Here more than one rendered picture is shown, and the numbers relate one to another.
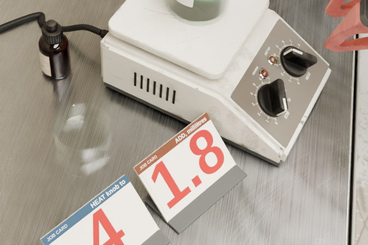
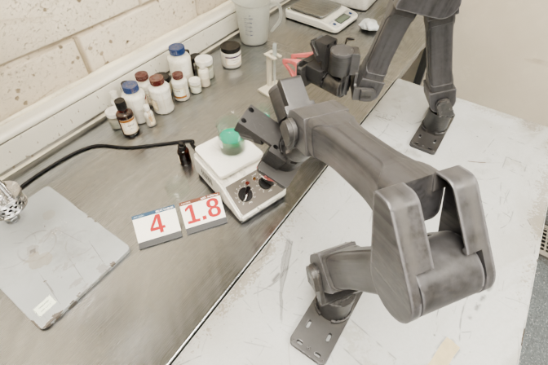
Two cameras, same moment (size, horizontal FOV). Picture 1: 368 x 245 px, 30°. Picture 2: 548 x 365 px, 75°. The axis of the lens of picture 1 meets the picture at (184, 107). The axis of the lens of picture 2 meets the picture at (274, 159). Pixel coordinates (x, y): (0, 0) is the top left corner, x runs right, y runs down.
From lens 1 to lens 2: 0.40 m
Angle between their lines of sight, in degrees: 20
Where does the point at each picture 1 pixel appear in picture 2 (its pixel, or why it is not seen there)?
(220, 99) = (221, 187)
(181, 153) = (201, 204)
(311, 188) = (249, 236)
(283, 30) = not seen: hidden behind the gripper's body
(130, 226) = (169, 225)
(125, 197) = (170, 213)
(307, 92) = (266, 196)
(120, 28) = (198, 150)
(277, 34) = not seen: hidden behind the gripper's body
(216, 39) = (230, 163)
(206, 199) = (205, 226)
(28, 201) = (144, 205)
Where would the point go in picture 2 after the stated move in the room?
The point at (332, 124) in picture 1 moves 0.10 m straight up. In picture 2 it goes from (276, 214) to (276, 186)
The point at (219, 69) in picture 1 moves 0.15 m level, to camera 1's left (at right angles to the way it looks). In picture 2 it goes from (223, 174) to (169, 151)
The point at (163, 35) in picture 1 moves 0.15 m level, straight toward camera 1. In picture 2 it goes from (211, 156) to (170, 204)
